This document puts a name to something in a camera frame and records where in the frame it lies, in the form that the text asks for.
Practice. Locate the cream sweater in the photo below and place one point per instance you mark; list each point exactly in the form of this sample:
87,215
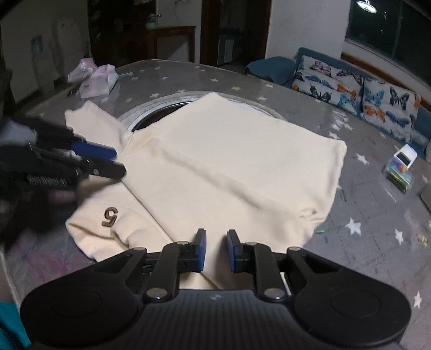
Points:
229,161

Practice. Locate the clear plastic bag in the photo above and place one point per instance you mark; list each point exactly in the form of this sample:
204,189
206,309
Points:
80,70

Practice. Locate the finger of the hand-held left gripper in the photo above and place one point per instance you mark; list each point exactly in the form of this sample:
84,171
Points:
111,170
96,148

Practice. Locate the dark wooden shelf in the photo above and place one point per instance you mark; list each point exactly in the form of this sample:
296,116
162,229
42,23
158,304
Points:
114,30

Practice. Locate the grey star-print tablecloth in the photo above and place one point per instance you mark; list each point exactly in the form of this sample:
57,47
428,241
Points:
357,188

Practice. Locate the blue sofa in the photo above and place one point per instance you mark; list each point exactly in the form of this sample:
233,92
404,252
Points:
422,124

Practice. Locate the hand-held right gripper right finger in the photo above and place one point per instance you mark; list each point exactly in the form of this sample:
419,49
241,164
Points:
231,251

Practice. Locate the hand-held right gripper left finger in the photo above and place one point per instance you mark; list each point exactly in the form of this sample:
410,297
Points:
201,249

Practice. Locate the pink tissue pack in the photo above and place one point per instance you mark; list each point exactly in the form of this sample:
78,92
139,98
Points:
99,82

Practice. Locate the blue folded blanket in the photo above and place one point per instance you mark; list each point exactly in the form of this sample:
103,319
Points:
272,69

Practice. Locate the grey flat object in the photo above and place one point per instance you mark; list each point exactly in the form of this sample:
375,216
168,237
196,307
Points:
426,202

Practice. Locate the white appliance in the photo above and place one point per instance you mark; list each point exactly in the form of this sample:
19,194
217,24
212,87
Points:
226,49

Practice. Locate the small white box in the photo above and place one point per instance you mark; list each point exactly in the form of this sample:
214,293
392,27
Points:
405,157

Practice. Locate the butterfly print cushion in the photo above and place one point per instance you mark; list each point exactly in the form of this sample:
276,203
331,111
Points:
326,84
390,107

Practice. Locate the teal cloth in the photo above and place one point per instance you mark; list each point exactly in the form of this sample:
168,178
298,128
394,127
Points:
10,324

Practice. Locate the small box of crayons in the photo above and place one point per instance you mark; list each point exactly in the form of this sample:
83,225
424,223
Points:
399,177

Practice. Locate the dark window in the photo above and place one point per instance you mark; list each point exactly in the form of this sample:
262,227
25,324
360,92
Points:
390,27

